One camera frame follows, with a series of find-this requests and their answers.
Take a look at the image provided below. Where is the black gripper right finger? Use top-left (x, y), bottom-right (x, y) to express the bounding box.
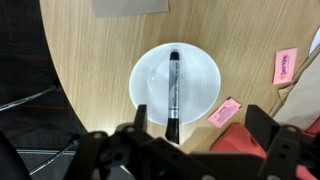
top-left (245, 104), bottom-right (320, 180)

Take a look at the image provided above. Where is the pink sweetener packet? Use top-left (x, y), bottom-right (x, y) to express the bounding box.
top-left (272, 47), bottom-right (298, 86)
top-left (207, 96), bottom-right (243, 129)

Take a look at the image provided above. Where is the black grey marker pen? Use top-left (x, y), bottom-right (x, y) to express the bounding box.
top-left (164, 50), bottom-right (181, 145)

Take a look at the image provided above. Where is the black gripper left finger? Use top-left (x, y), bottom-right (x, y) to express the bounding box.
top-left (63, 104), bottom-right (188, 180)

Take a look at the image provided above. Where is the brown paper napkin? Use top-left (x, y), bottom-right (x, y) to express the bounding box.
top-left (268, 53), bottom-right (320, 132)
top-left (92, 0), bottom-right (170, 18)

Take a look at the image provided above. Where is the white ceramic bowl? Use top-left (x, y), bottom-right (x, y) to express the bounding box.
top-left (128, 42), bottom-right (222, 127)

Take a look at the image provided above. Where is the red fleece cloth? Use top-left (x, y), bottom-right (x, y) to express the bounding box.
top-left (209, 116), bottom-right (320, 180)

